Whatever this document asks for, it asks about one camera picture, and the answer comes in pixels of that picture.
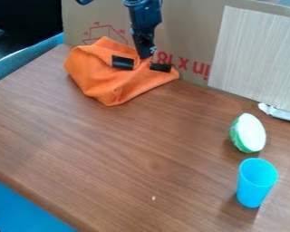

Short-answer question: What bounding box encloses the green and white toy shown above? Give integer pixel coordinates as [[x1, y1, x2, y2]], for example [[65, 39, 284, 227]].
[[228, 112, 269, 154]]

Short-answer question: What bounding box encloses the orange cloth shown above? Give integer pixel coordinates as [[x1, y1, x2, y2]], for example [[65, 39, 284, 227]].
[[63, 35, 182, 107]]

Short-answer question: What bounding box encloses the blue cup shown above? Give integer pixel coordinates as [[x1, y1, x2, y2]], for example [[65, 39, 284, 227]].
[[236, 157, 281, 209]]

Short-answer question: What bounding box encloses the cardboard box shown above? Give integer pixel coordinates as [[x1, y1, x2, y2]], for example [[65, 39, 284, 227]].
[[60, 0, 290, 88]]

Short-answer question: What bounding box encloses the white board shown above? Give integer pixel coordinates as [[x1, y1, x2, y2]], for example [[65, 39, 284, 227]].
[[207, 5, 290, 115]]

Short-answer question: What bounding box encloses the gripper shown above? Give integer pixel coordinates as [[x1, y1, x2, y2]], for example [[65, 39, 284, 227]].
[[126, 14, 162, 60]]

